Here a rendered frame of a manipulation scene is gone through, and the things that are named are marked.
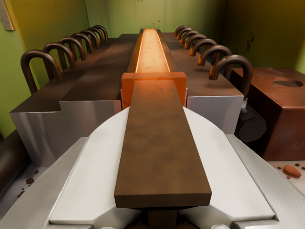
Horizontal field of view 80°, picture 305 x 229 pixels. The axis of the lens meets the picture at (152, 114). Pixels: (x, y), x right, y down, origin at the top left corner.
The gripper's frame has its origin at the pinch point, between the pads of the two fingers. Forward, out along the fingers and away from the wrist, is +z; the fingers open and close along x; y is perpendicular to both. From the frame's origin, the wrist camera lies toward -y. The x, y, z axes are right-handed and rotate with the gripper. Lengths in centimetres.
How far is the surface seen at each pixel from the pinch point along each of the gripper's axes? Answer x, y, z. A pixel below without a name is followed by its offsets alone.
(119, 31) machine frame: -9, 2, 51
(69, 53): -10.4, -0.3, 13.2
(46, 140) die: -10.1, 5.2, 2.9
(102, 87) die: -4.9, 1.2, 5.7
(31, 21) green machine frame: -18.5, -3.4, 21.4
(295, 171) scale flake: 13.4, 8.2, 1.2
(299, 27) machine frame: 22.5, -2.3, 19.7
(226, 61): 6.3, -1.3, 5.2
